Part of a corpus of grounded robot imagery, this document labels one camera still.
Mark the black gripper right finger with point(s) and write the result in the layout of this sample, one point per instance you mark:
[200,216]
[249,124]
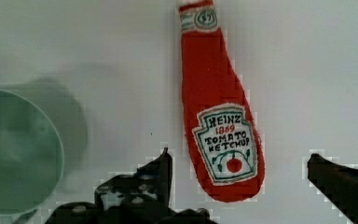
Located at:
[338,183]

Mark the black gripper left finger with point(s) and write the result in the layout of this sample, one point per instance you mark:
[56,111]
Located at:
[149,188]

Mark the red felt ketchup bottle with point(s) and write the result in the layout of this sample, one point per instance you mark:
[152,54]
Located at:
[223,143]

